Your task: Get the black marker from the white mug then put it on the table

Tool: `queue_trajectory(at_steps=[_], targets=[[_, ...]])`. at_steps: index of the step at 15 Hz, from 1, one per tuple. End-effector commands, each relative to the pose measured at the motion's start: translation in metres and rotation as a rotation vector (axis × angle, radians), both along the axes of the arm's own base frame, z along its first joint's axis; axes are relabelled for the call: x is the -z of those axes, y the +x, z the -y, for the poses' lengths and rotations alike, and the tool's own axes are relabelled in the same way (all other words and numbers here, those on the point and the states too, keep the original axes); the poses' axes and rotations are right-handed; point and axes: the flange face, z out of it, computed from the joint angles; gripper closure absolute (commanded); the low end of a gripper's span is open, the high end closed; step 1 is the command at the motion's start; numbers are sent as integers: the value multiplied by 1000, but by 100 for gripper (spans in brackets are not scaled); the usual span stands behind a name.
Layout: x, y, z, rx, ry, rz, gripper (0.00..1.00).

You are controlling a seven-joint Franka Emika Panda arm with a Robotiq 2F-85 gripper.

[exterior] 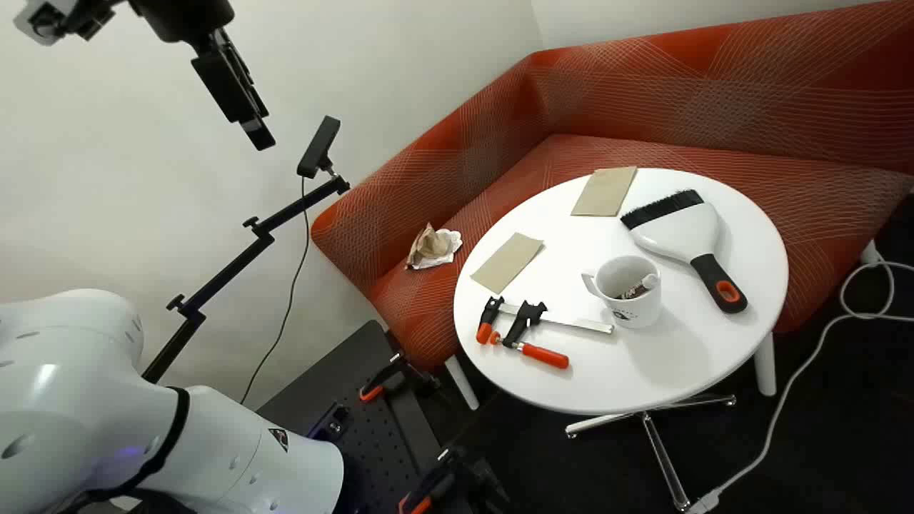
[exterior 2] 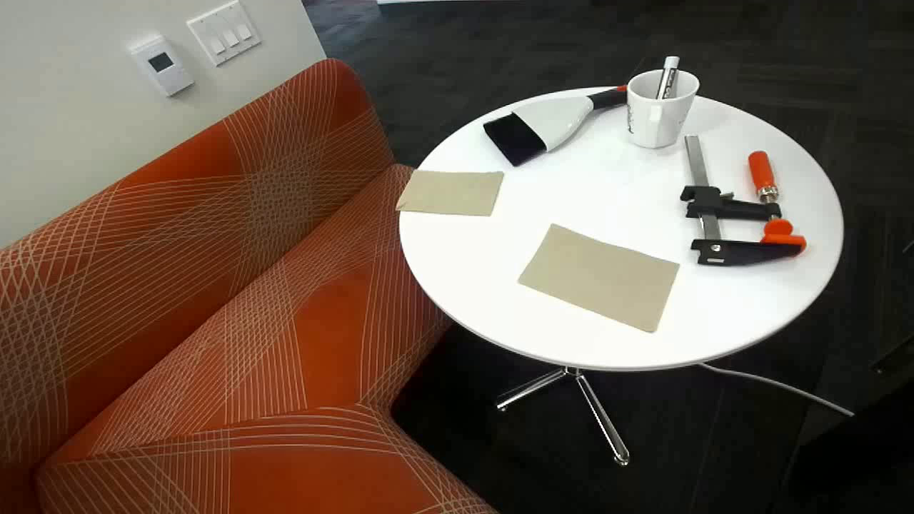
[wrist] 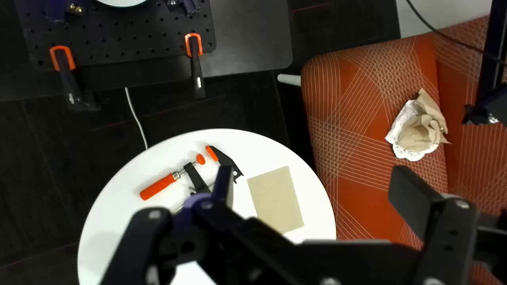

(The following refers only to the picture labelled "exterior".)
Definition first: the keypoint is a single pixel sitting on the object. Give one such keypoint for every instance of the white ceramic mug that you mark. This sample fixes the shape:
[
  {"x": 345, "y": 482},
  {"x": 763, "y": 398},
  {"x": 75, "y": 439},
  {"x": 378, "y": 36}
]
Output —
[{"x": 638, "y": 306}]

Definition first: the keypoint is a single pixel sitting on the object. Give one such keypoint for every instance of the crumpled paper wad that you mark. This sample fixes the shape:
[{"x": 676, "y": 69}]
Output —
[{"x": 435, "y": 246}]

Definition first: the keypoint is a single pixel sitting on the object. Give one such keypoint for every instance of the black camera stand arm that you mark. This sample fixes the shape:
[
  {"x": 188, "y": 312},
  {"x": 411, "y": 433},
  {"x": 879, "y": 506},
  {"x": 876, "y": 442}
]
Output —
[{"x": 225, "y": 273}]

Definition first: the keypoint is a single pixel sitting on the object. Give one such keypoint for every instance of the black orange mounting clamp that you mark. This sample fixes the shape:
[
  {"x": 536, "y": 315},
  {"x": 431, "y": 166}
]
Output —
[
  {"x": 375, "y": 391},
  {"x": 434, "y": 489}
]

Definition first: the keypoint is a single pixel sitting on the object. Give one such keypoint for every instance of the orange patterned sofa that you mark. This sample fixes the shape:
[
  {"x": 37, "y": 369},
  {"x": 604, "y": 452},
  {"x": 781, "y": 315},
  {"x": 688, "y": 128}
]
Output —
[{"x": 666, "y": 86}]

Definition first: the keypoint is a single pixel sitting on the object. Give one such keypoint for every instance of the white sofa leg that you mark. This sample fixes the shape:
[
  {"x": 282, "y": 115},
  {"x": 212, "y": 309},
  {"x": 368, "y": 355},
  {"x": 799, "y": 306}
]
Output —
[
  {"x": 768, "y": 365},
  {"x": 464, "y": 385},
  {"x": 873, "y": 252}
]

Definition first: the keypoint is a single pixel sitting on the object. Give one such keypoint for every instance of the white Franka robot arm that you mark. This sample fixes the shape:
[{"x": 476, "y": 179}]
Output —
[{"x": 117, "y": 418}]

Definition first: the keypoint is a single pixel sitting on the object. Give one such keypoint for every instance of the black stand-mounted camera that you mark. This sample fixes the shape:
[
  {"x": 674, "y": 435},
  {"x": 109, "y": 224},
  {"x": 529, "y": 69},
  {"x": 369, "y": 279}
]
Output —
[{"x": 318, "y": 144}]

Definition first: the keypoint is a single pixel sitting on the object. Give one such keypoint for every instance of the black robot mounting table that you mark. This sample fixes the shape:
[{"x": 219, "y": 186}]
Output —
[{"x": 381, "y": 448}]

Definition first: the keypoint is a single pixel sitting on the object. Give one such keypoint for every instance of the chrome table base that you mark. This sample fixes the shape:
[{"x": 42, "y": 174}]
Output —
[{"x": 666, "y": 461}]

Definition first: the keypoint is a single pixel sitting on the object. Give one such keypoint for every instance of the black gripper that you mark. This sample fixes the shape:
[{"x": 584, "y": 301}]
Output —
[{"x": 188, "y": 19}]

